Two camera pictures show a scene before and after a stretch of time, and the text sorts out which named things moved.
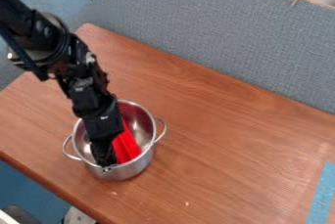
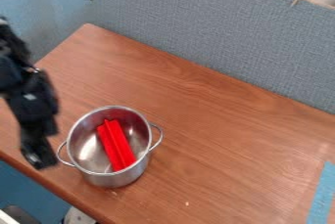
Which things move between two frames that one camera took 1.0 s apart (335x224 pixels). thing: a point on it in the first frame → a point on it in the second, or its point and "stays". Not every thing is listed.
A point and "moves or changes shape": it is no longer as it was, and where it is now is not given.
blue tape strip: x=318 y=212 stays
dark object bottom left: x=21 y=214 stays
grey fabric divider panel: x=238 y=29 stays
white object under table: x=77 y=217 stays
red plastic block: x=126 y=145 moves or changes shape
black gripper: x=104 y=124 → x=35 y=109
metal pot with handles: x=149 y=129 moves or changes shape
